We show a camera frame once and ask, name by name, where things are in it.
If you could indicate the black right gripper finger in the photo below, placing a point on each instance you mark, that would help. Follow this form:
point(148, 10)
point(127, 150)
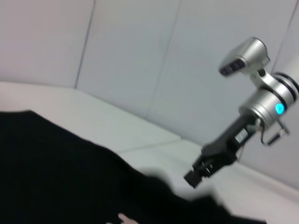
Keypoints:
point(192, 178)
point(210, 172)

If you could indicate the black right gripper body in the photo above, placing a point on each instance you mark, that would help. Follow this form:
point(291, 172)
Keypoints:
point(224, 147)

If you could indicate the black T-shirt with white print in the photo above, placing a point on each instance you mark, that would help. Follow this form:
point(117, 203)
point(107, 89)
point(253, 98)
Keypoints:
point(58, 168)

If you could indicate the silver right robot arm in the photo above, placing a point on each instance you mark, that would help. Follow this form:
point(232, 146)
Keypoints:
point(264, 105)

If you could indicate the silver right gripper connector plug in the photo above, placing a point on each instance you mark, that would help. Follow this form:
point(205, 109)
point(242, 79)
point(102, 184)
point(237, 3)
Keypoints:
point(278, 136)

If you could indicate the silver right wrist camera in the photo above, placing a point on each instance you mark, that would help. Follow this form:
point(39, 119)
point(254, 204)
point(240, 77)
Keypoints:
point(247, 53)

